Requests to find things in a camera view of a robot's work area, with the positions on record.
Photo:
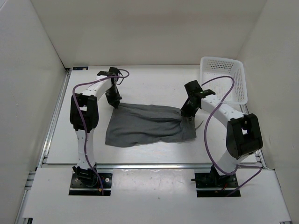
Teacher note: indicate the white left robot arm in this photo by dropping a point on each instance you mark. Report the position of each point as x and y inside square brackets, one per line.
[84, 114]

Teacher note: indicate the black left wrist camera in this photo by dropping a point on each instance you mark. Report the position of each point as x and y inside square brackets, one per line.
[115, 71]

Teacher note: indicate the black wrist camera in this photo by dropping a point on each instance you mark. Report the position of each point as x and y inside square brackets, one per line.
[192, 87]
[115, 71]

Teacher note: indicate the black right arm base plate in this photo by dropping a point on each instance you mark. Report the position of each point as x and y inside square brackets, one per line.
[225, 186]

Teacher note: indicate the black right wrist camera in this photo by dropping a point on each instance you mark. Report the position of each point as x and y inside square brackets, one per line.
[192, 87]

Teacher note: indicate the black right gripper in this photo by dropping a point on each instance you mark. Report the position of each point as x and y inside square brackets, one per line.
[185, 111]

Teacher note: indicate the front aluminium frame rail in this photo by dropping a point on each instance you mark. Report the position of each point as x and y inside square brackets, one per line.
[147, 166]

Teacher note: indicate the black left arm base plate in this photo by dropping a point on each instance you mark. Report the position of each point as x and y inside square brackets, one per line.
[80, 187]

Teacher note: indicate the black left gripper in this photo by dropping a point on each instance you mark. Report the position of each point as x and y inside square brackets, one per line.
[111, 101]

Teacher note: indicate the white perforated plastic basket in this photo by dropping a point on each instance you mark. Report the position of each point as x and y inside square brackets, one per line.
[221, 74]

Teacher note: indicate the left aluminium frame rail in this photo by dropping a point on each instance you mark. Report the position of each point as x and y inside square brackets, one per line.
[44, 150]

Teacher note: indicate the grey drawstring shorts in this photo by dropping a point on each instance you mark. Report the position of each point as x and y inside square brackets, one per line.
[132, 125]

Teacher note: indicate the right aluminium frame rail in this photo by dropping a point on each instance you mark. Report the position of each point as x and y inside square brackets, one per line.
[259, 154]

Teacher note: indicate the aluminium frame rail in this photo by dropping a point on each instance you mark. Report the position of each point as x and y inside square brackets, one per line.
[259, 154]
[147, 166]
[44, 150]

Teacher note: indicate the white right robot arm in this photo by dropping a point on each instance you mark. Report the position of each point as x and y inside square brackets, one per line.
[243, 135]

